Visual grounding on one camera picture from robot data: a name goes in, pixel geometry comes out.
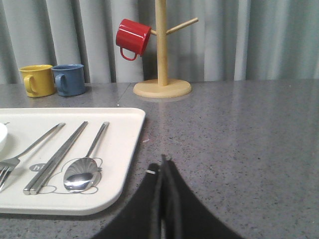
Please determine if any white round plate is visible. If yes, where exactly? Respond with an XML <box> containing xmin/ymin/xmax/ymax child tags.
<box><xmin>0</xmin><ymin>123</ymin><xmax>8</xmax><ymax>151</ymax></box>

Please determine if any red enamel mug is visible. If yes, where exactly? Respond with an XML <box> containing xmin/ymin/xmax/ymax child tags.
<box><xmin>116</xmin><ymin>18</ymin><xmax>152</xmax><ymax>61</ymax></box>

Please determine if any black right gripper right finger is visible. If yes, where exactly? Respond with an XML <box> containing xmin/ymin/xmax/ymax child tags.
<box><xmin>160</xmin><ymin>154</ymin><xmax>241</xmax><ymax>239</ymax></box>

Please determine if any grey pleated curtain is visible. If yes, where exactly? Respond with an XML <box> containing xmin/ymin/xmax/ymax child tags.
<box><xmin>0</xmin><ymin>0</ymin><xmax>319</xmax><ymax>84</ymax></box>

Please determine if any yellow enamel mug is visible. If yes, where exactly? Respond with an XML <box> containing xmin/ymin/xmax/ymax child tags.
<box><xmin>19</xmin><ymin>65</ymin><xmax>56</xmax><ymax>98</ymax></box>

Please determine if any cream rabbit print tray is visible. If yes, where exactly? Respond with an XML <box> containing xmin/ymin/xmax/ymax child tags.
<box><xmin>0</xmin><ymin>108</ymin><xmax>145</xmax><ymax>216</ymax></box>

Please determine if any silver metal fork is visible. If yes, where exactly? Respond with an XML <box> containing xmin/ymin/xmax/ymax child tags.
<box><xmin>0</xmin><ymin>122</ymin><xmax>65</xmax><ymax>191</ymax></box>

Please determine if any silver metal spoon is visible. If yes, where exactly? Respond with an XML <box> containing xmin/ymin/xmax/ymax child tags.
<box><xmin>63</xmin><ymin>121</ymin><xmax>109</xmax><ymax>193</ymax></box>

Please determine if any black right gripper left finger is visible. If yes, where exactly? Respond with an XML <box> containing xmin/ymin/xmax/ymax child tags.
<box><xmin>94</xmin><ymin>163</ymin><xmax>160</xmax><ymax>239</ymax></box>

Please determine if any blue enamel mug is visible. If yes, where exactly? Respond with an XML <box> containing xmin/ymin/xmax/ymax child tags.
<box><xmin>51</xmin><ymin>64</ymin><xmax>86</xmax><ymax>97</ymax></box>

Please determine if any wooden mug tree stand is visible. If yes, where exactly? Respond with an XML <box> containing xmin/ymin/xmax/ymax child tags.
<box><xmin>133</xmin><ymin>0</ymin><xmax>198</xmax><ymax>99</ymax></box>

